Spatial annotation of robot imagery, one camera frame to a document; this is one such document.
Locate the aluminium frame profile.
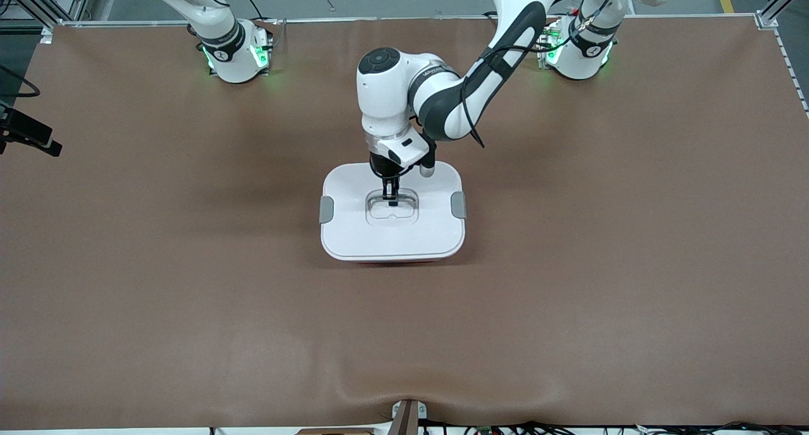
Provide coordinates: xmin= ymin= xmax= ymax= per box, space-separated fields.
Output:
xmin=755 ymin=0 xmax=809 ymax=30
xmin=0 ymin=0 xmax=95 ymax=44

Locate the clear lid handle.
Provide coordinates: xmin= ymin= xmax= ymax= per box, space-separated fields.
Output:
xmin=365 ymin=190 xmax=419 ymax=213

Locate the brown table mat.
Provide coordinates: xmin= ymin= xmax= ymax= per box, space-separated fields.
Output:
xmin=0 ymin=15 xmax=809 ymax=431

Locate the white plastic box lid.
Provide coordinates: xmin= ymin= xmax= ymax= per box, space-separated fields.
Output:
xmin=319 ymin=162 xmax=466 ymax=262

